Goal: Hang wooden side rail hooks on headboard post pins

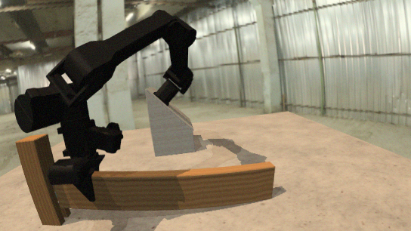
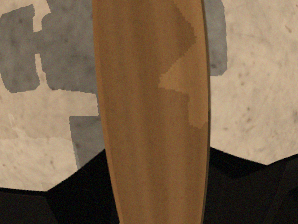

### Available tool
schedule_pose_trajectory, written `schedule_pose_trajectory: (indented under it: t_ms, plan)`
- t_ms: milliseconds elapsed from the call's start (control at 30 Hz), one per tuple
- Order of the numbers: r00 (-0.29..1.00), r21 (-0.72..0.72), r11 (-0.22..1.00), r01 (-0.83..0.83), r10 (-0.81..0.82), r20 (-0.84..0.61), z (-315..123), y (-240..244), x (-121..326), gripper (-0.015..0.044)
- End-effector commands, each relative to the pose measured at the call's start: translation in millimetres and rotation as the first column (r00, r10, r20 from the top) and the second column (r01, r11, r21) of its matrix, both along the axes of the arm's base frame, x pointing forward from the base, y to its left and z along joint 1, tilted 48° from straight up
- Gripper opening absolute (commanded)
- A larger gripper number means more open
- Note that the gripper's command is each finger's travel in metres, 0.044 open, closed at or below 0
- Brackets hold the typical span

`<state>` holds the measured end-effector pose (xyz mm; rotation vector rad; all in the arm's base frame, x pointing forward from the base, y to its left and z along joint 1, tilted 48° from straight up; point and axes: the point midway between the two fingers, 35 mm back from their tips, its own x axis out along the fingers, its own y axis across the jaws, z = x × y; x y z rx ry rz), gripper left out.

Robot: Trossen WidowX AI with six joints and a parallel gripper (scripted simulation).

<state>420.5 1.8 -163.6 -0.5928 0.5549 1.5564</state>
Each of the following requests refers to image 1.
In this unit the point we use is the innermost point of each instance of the orange wooden rail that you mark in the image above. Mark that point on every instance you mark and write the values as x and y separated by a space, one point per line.
172 190

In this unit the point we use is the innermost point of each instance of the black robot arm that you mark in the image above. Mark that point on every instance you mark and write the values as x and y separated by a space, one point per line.
92 65

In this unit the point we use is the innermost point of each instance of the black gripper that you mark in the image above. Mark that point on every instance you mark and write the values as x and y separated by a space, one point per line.
79 168

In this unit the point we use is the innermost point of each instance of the brown wooden post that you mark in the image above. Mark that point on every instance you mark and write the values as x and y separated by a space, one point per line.
36 157

